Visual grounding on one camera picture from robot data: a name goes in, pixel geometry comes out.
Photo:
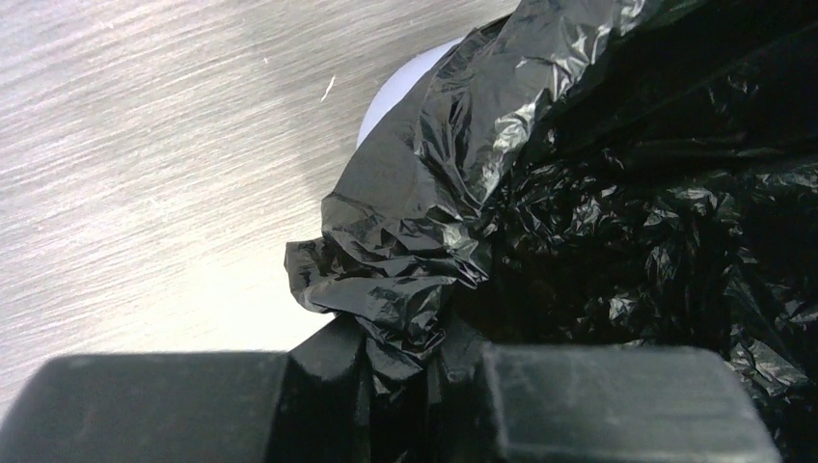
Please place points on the black trash bag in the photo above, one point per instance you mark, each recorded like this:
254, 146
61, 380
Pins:
637, 173

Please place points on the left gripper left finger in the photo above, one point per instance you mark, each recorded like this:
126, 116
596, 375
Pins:
228, 406

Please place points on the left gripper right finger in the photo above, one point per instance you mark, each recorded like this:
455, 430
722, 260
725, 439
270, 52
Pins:
492, 402

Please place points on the grey translucent trash bin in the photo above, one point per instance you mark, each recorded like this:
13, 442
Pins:
398, 85

